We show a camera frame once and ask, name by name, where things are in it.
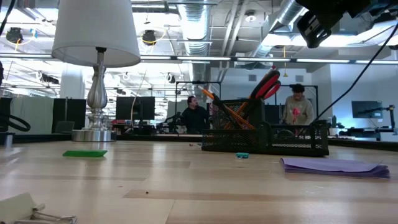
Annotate red handled scissors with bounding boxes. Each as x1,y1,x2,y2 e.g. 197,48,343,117
248,70,282,100

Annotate black mesh desk organizer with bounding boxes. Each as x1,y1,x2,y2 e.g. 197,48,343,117
201,98,330,157

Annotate purple sticky note pad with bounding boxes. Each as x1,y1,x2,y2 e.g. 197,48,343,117
279,157,391,180

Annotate green eraser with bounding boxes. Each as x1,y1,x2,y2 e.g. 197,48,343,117
62,149,108,158

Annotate white binder clip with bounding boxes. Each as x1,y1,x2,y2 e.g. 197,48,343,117
0,192,78,224

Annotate long ceiling light bar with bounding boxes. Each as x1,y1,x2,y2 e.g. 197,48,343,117
139,55,398,65

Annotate person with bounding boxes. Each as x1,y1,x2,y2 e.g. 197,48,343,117
281,83,315,127
180,95,212,135

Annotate black computer monitor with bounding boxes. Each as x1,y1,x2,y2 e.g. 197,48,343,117
351,100,383,119
115,96,155,121

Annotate small cactus white pot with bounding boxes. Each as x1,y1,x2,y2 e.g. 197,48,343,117
328,114,342,137

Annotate white shade silver table lamp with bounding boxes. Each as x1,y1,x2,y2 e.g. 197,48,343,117
51,0,141,143

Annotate black partition panel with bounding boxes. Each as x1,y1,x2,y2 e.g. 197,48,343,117
52,98,87,134

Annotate grey-green partition panel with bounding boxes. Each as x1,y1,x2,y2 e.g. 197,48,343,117
8,96,55,135

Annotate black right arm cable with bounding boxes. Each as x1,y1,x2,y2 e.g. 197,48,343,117
297,21,398,138

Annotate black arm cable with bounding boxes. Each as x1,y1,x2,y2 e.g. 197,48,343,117
297,21,398,138
0,0,17,35

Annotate silver spiral air duct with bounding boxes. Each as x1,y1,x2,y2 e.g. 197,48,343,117
178,0,215,82

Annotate black ceiling cable reel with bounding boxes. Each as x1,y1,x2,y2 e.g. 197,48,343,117
139,28,169,47
5,27,35,44

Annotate black aluminium table frame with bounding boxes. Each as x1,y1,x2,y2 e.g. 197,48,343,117
0,132,398,153

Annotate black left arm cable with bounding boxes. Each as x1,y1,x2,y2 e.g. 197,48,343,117
0,0,17,35

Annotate black looped cable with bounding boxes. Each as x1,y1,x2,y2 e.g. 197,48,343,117
0,112,32,133

